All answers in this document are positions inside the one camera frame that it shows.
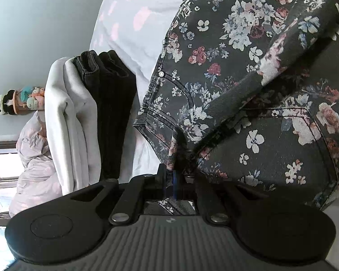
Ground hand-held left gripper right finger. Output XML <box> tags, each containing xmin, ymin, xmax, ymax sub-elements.
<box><xmin>177</xmin><ymin>173</ymin><xmax>269</xmax><ymax>227</ymax></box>

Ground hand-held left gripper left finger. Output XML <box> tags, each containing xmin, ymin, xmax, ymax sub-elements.
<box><xmin>68</xmin><ymin>164</ymin><xmax>178</xmax><ymax>227</ymax></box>

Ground dark floral pants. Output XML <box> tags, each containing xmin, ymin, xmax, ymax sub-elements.
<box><xmin>133</xmin><ymin>0</ymin><xmax>339</xmax><ymax>215</ymax></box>

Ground folded black garment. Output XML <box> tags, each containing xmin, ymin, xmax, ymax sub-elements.
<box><xmin>73</xmin><ymin>50</ymin><xmax>137</xmax><ymax>187</ymax></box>

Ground folded light grey garment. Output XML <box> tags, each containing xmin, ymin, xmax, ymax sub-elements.
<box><xmin>45</xmin><ymin>57</ymin><xmax>102</xmax><ymax>196</ymax></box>

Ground pale pink crumpled duvet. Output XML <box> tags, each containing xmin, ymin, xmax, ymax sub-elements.
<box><xmin>8</xmin><ymin>110</ymin><xmax>64</xmax><ymax>218</ymax></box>

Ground clear tube of plush toys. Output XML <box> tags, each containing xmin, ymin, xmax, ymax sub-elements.
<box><xmin>13</xmin><ymin>86</ymin><xmax>46</xmax><ymax>116</ymax></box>

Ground window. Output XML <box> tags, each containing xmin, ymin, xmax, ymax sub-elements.
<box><xmin>0</xmin><ymin>141</ymin><xmax>20</xmax><ymax>221</ymax></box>

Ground panda plush toy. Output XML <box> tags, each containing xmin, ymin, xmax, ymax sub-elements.
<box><xmin>0</xmin><ymin>90</ymin><xmax>16</xmax><ymax>116</ymax></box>

